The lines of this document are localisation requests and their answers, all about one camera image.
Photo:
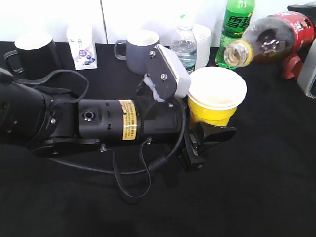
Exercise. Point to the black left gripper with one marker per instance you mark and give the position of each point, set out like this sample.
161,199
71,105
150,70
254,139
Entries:
167,121

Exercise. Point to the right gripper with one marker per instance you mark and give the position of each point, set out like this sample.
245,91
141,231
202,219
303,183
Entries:
307,75

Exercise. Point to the yellow plastic cup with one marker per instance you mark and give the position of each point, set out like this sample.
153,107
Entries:
214,95

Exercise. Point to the cola bottle red label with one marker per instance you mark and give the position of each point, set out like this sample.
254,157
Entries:
271,38

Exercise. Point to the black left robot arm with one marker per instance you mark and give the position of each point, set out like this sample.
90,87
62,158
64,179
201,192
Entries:
55,122

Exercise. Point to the green sprite bottle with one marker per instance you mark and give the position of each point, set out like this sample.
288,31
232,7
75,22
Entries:
237,18

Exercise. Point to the white cup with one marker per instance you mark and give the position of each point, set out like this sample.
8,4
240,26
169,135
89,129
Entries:
203,38

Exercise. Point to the red mug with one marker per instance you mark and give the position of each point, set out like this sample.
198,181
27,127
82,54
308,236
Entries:
291,67

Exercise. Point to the clear water bottle green label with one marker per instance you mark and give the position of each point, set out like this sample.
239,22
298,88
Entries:
184,44

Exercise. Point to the grey mug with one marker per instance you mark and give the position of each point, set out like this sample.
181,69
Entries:
138,44

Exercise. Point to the white milk carton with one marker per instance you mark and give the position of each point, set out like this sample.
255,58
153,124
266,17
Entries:
82,46

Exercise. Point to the black mug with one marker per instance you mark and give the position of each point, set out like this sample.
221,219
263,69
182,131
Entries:
37,54

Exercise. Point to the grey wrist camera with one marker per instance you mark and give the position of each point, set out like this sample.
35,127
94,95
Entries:
166,76

